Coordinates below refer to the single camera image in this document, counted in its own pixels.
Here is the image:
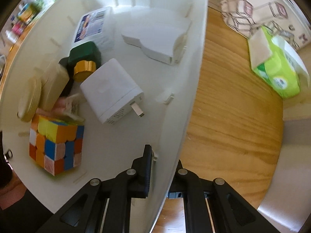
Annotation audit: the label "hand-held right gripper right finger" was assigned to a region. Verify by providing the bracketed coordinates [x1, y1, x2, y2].
[166, 160, 277, 233]

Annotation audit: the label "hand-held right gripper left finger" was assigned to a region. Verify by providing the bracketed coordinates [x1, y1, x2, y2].
[36, 145, 153, 233]

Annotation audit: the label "white plastic storage bin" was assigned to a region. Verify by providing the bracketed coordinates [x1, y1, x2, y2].
[0, 0, 210, 233]

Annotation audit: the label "white charger plug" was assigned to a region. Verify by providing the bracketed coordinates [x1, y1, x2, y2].
[79, 58, 146, 125]

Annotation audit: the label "multicoloured puzzle cube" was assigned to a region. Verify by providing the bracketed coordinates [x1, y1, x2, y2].
[29, 115, 85, 176]

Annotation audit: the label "pink item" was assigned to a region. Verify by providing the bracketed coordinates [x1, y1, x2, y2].
[52, 93, 86, 123]

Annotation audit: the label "beige rectangular box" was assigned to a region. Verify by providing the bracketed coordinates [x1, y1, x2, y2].
[39, 60, 70, 111]

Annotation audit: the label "beige round tin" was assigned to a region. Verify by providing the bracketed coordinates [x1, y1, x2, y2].
[17, 77, 43, 123]

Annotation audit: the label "pink cloth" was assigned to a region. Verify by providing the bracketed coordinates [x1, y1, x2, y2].
[0, 175, 30, 211]

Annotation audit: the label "green tissue pack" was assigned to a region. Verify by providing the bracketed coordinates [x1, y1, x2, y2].
[248, 25, 309, 99]

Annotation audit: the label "printed canvas bag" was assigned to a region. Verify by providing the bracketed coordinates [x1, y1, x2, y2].
[220, 0, 311, 52]

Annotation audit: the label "blurred colourful packets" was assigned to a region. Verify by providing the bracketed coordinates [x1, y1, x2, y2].
[11, 3, 42, 36]

